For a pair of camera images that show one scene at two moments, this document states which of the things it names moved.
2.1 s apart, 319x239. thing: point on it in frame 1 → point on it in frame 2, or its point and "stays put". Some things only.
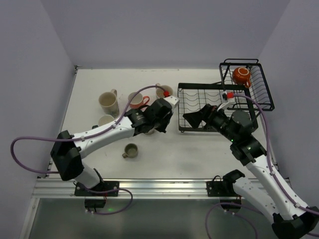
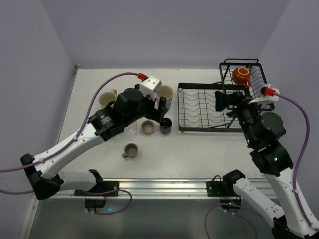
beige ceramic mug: [108, 102] stays put
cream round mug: [131, 151] stays put
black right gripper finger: [195, 118] → [223, 100]
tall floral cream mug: [160, 92] stays put
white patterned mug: [173, 100] → [149, 85]
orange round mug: [242, 75] stays put
